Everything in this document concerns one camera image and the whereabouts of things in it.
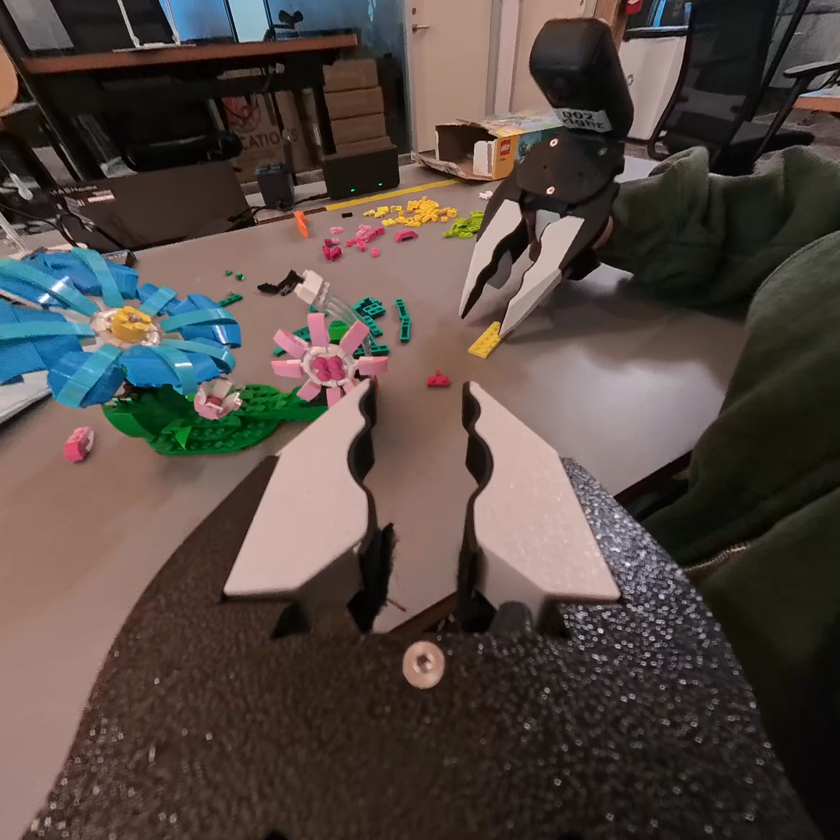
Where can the black flat equipment case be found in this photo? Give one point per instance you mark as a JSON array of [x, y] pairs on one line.
[[164, 203]]

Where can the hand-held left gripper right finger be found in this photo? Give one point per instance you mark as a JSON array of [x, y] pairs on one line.
[[538, 525]]

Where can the small pink white lego flower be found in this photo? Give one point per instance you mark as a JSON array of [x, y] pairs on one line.
[[216, 400]]

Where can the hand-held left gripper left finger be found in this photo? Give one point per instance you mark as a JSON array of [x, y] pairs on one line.
[[308, 512]]

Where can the pile of yellow lego pieces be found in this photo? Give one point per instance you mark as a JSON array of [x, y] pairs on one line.
[[420, 210]]

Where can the loose pink lego brick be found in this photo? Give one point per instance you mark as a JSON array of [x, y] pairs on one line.
[[79, 444]]

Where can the black padded office chair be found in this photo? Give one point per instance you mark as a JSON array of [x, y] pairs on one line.
[[184, 138]]

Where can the wooden desk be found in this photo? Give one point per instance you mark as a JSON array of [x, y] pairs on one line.
[[190, 52]]

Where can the blue lego flower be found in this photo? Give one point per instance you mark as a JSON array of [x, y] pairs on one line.
[[164, 367]]

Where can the yellow tape strip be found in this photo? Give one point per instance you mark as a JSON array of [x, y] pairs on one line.
[[394, 193]]

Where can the white door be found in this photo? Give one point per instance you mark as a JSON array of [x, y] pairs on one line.
[[446, 72]]

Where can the white and clear lego piece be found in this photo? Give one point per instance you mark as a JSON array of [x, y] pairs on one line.
[[310, 287]]

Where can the black triangular lego plate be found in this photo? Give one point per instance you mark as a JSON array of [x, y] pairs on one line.
[[290, 281]]

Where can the pile of teal lego pieces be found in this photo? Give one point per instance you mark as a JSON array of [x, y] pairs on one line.
[[371, 308]]

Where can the person's green jacket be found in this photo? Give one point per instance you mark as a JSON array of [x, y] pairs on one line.
[[774, 426]]

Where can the stack of cardboard boxes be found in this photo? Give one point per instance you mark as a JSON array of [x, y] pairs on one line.
[[354, 105]]

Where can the black box with green light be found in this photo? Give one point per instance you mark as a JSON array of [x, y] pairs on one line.
[[361, 170]]

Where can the orange brick separator tool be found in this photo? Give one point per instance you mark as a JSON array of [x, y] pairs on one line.
[[301, 224]]

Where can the pile of pink lego pieces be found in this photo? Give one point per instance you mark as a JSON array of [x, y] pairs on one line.
[[367, 235]]

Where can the pile of lime lego pieces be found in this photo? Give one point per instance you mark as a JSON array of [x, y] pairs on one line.
[[463, 226]]

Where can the open cardboard set box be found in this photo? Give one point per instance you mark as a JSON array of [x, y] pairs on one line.
[[459, 148]]

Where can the person's right forearm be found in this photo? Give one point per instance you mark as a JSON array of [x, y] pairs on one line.
[[689, 216]]

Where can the printed brown cardboard box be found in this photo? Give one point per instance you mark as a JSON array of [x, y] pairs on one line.
[[262, 131]]

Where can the black charger box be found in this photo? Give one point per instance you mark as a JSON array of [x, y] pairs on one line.
[[275, 187]]

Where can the black mesh office chair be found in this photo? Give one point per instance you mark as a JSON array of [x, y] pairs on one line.
[[722, 65]]

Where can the small magenta lego piece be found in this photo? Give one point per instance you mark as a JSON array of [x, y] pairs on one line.
[[438, 380]]

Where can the long teal lego plate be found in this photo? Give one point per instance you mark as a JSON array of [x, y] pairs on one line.
[[230, 300]]

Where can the yellow lego plate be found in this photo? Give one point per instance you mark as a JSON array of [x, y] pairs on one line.
[[484, 342]]

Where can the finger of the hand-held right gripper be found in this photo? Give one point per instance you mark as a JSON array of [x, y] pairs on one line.
[[482, 262], [548, 269]]

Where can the green lego leaf base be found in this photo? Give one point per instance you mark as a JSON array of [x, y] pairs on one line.
[[197, 436]]

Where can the white cabinet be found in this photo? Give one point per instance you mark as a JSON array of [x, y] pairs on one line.
[[649, 79]]

